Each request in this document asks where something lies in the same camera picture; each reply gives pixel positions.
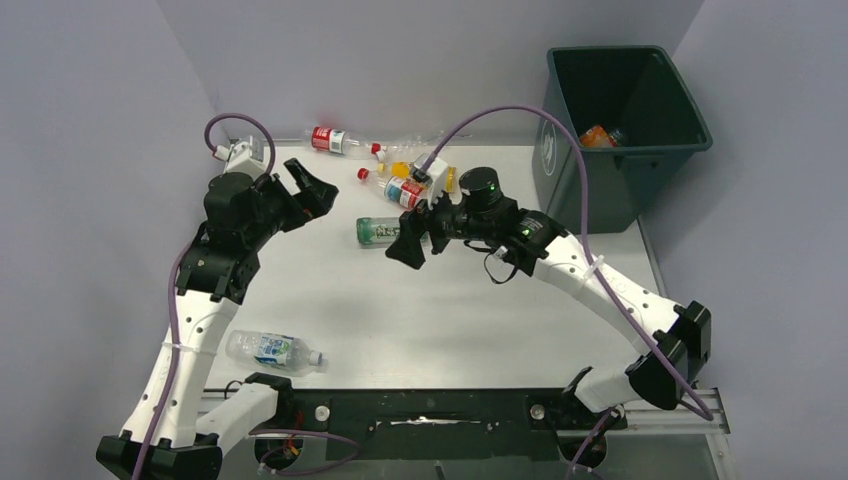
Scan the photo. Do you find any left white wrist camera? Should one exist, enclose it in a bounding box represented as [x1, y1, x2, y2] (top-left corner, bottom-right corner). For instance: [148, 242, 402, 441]
[212, 135, 267, 180]

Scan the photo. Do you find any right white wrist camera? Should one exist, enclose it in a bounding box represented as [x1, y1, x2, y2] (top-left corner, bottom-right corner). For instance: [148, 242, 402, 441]
[410, 154, 450, 209]

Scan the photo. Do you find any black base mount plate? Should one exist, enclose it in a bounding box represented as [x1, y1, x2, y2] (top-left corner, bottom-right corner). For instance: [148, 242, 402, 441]
[241, 373, 627, 469]

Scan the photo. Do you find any orange tea bottle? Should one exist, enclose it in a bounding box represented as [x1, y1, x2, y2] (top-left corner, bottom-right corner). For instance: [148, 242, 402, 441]
[579, 125, 618, 148]

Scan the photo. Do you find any blue white label bottle front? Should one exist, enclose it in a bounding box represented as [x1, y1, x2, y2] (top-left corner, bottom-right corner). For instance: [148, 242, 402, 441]
[225, 330, 324, 375]

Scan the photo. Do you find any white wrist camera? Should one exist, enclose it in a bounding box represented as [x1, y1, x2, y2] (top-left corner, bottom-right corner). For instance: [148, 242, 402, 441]
[212, 135, 267, 180]
[410, 154, 450, 209]

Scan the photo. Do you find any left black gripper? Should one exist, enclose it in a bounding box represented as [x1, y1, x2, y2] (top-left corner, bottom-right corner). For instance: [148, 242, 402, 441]
[243, 159, 337, 249]

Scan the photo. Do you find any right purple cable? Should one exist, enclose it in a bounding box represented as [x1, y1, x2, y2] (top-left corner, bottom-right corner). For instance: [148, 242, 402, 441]
[410, 104, 715, 423]

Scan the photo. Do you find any dark green plastic bin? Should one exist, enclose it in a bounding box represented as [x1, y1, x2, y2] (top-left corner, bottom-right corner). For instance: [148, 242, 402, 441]
[532, 45, 713, 234]

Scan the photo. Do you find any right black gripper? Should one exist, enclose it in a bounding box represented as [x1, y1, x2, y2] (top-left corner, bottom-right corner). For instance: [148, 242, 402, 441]
[386, 177, 492, 268]

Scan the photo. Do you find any red blue label bottle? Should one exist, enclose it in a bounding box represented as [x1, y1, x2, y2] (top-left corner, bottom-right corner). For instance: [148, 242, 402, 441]
[357, 168, 428, 211]

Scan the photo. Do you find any green tea bottle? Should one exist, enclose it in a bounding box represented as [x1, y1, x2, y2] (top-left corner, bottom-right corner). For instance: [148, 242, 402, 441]
[355, 217, 400, 248]

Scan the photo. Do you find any clear crushed bottle at back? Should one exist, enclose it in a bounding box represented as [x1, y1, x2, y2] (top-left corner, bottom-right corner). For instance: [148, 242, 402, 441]
[372, 130, 445, 163]

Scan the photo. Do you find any red label bottle at back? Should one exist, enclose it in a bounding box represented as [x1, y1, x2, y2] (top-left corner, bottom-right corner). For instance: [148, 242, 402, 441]
[301, 126, 383, 160]

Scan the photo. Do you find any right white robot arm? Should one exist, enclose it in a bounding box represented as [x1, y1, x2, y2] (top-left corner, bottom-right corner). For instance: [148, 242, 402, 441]
[386, 167, 711, 427]

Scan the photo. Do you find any yellow juice bottle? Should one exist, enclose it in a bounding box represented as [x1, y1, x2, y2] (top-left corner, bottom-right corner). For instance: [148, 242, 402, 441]
[376, 162, 458, 193]

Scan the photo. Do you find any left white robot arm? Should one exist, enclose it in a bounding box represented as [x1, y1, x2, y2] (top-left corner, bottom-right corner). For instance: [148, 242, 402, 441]
[96, 158, 339, 479]

